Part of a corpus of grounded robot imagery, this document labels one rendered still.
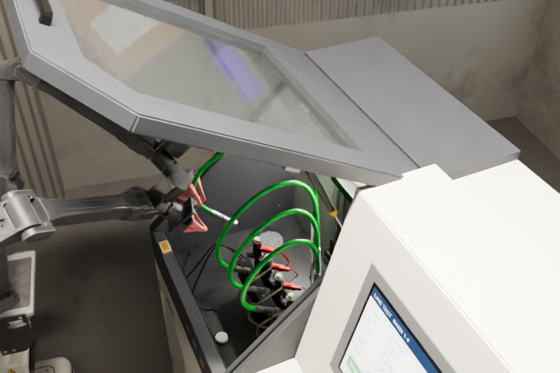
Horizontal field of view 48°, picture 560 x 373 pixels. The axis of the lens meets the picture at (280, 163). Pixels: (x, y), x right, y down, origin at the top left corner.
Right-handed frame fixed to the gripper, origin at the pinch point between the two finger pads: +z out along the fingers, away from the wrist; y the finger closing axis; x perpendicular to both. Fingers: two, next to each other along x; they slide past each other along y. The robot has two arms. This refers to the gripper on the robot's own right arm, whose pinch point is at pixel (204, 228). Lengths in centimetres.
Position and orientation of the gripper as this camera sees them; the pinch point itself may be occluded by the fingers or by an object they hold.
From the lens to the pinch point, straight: 183.2
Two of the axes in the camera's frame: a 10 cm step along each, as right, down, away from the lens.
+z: 6.9, 4.7, 5.5
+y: 7.0, -6.3, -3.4
